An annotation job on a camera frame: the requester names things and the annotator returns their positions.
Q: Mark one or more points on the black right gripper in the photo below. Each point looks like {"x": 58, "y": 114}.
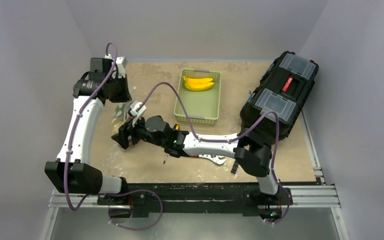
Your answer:
{"x": 129, "y": 134}

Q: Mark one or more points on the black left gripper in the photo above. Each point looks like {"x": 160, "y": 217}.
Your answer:
{"x": 125, "y": 96}

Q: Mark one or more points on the clear dotted zip top bag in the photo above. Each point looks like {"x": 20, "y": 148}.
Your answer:
{"x": 121, "y": 112}

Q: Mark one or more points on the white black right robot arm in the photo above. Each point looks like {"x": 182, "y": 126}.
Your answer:
{"x": 250, "y": 150}

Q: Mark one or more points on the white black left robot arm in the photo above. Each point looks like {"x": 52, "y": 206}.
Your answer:
{"x": 71, "y": 172}

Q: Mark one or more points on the yellow black screwdriver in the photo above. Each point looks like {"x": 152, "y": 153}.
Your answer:
{"x": 176, "y": 127}

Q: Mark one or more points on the yellow banana bunch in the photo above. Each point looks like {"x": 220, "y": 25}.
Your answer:
{"x": 198, "y": 84}

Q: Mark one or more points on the light green plastic basket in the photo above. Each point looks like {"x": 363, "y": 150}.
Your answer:
{"x": 203, "y": 106}

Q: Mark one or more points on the black hammer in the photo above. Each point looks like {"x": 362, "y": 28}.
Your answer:
{"x": 235, "y": 167}

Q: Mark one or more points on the black plastic toolbox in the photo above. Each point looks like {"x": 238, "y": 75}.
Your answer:
{"x": 284, "y": 88}

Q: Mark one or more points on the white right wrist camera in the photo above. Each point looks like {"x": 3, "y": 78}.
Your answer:
{"x": 136, "y": 111}

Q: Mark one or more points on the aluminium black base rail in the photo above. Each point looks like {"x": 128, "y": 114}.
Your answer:
{"x": 244, "y": 198}

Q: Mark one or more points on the red handled adjustable wrench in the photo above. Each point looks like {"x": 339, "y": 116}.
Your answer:
{"x": 216, "y": 159}

